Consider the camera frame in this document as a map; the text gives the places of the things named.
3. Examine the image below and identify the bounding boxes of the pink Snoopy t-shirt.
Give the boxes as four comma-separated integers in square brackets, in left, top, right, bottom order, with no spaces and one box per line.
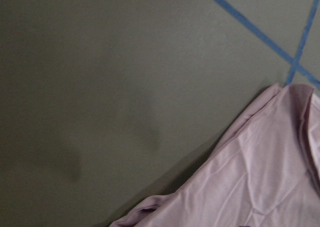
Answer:
[112,84,320,227]

